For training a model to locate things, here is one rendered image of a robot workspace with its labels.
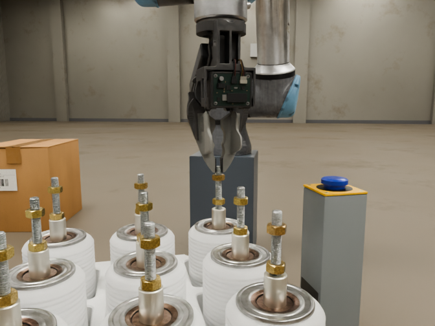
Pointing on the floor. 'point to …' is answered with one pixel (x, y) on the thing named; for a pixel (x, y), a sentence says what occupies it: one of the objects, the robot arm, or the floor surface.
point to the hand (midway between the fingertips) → (217, 163)
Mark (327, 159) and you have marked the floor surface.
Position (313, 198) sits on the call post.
